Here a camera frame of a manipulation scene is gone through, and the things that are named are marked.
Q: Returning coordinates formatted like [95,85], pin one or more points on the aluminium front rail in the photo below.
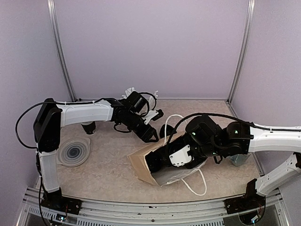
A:
[211,212]

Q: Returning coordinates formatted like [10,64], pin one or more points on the brown paper takeout bag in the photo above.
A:
[169,174]

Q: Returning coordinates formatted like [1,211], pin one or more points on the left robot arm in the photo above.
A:
[54,117]

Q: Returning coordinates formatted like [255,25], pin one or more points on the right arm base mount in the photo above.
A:
[250,200]

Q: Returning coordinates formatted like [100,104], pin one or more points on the stack of paper cups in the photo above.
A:
[89,127]

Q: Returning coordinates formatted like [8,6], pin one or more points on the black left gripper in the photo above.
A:
[146,134]

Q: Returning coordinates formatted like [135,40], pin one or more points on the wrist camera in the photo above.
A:
[136,102]
[200,141]

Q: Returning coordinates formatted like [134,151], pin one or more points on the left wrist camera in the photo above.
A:
[136,102]

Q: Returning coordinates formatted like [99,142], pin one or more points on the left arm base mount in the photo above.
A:
[56,201]

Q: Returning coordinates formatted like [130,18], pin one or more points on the light blue ceramic mug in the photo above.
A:
[239,159]

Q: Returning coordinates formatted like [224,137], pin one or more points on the stack of black lids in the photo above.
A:
[165,131]

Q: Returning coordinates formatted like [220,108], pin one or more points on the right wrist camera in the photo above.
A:
[200,141]

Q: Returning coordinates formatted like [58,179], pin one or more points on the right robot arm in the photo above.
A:
[244,137]

